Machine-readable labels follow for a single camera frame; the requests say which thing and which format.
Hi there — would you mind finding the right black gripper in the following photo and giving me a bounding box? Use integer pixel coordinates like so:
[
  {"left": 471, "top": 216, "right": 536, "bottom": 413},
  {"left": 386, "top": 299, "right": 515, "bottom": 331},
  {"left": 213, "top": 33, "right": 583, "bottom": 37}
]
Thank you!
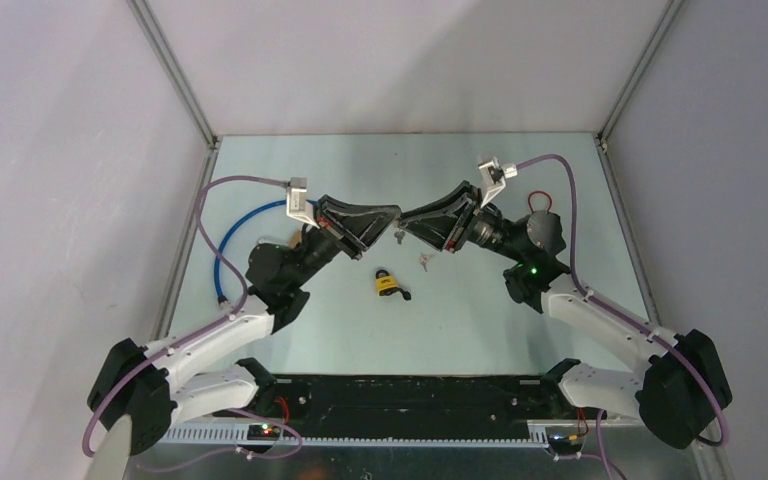
[{"left": 398, "top": 181, "right": 527, "bottom": 264}]

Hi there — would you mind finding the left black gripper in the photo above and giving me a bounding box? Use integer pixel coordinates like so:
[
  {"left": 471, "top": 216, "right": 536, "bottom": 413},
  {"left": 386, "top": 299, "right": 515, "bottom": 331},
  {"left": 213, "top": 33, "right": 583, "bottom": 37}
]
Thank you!
[{"left": 289, "top": 195, "right": 401, "bottom": 288}]

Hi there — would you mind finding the yellow black padlock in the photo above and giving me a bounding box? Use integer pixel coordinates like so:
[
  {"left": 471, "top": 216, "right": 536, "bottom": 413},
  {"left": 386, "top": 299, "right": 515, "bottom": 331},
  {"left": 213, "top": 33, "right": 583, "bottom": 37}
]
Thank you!
[{"left": 374, "top": 268, "right": 412, "bottom": 301}]

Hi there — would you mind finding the red cable padlock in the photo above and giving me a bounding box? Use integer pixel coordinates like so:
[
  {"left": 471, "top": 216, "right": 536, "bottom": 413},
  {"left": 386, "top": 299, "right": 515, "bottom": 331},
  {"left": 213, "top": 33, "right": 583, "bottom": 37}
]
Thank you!
[{"left": 526, "top": 190, "right": 553, "bottom": 213}]

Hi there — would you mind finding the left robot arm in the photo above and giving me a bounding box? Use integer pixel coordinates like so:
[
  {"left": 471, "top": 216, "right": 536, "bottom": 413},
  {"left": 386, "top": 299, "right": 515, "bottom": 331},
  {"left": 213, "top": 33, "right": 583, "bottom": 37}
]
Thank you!
[{"left": 82, "top": 193, "right": 401, "bottom": 458}]

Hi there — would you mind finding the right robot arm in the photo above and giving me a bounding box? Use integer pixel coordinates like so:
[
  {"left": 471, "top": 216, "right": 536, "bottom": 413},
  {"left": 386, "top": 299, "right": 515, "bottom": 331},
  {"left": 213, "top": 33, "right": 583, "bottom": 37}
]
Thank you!
[{"left": 398, "top": 182, "right": 733, "bottom": 449}]

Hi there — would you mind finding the brass padlock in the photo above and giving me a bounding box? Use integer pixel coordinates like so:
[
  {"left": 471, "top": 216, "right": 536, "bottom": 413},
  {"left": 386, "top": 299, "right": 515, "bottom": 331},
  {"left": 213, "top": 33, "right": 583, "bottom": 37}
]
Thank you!
[{"left": 257, "top": 230, "right": 302, "bottom": 248}]

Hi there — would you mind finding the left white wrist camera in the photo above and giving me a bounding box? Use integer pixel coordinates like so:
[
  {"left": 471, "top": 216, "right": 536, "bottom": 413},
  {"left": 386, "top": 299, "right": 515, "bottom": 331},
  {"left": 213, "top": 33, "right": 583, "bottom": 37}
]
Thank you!
[{"left": 285, "top": 177, "right": 317, "bottom": 227}]

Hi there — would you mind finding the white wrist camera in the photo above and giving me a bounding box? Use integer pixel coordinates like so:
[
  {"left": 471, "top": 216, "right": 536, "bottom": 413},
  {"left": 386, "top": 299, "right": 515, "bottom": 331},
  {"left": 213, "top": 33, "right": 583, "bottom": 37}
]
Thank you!
[
  {"left": 478, "top": 156, "right": 518, "bottom": 208},
  {"left": 285, "top": 177, "right": 317, "bottom": 227}
]

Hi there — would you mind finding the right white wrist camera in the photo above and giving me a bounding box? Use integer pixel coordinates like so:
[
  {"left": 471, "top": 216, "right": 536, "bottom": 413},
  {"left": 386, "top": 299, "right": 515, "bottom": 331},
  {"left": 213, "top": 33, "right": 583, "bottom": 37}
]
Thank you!
[{"left": 478, "top": 156, "right": 518, "bottom": 208}]

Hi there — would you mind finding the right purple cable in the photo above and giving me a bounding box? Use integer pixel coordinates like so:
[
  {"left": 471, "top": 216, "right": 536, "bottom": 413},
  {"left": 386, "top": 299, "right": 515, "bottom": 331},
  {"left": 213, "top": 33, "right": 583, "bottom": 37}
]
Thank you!
[{"left": 515, "top": 153, "right": 731, "bottom": 480}]

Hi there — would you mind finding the purple cable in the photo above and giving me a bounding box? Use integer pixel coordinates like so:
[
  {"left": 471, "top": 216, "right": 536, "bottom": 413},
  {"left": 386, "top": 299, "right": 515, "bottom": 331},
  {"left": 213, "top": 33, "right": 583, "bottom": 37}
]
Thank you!
[
  {"left": 81, "top": 175, "right": 306, "bottom": 475},
  {"left": 515, "top": 153, "right": 731, "bottom": 480}
]

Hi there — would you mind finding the blue cable lock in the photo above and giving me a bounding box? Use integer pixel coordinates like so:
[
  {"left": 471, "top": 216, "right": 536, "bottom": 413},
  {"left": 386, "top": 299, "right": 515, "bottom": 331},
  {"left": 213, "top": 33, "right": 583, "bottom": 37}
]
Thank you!
[{"left": 212, "top": 200, "right": 309, "bottom": 310}]

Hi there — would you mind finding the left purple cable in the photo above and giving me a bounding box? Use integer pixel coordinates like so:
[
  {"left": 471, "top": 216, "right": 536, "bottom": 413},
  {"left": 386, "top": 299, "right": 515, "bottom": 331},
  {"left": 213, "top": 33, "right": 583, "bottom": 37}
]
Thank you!
[{"left": 81, "top": 175, "right": 306, "bottom": 475}]

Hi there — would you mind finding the left aluminium frame post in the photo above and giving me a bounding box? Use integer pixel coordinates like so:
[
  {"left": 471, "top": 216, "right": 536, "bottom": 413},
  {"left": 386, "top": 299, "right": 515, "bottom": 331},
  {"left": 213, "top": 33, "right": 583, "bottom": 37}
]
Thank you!
[{"left": 127, "top": 0, "right": 218, "bottom": 339}]

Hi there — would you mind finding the aluminium frame post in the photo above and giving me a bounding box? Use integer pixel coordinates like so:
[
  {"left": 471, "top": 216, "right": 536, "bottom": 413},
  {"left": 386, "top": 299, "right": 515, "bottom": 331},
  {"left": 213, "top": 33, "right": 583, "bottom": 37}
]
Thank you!
[
  {"left": 127, "top": 0, "right": 218, "bottom": 339},
  {"left": 593, "top": 0, "right": 687, "bottom": 324}
]

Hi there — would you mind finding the white cable duct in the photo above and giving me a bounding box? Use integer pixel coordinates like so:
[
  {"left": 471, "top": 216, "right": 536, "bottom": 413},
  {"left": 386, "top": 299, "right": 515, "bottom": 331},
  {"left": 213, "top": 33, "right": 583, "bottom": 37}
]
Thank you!
[{"left": 158, "top": 422, "right": 549, "bottom": 448}]

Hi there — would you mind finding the right aluminium frame post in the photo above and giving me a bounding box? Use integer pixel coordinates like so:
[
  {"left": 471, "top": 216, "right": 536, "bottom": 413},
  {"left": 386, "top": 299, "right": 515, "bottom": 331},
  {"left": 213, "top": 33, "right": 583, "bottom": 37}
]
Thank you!
[{"left": 593, "top": 0, "right": 687, "bottom": 324}]

